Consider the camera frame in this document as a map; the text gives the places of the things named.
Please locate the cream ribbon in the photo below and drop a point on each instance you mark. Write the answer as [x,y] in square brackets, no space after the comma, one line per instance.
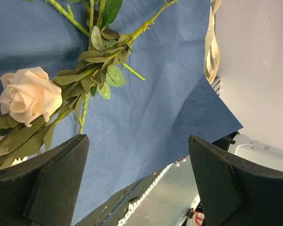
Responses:
[212,52]

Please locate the white slotted cable duct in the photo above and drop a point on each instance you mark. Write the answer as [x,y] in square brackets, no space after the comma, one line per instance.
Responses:
[135,203]

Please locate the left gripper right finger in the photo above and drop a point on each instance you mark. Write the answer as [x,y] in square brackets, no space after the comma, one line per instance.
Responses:
[234,191]

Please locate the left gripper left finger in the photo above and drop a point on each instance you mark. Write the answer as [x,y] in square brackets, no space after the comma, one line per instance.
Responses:
[43,190]

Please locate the blue wrapping paper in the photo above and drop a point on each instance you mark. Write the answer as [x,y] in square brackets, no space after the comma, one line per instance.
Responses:
[145,125]

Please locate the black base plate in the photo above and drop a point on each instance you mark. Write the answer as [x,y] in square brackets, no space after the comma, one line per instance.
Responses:
[118,204]

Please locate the cream rose bunch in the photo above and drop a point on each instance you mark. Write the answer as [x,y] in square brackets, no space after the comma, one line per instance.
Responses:
[32,104]

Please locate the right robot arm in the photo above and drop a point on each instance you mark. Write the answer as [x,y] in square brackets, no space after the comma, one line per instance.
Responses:
[252,150]

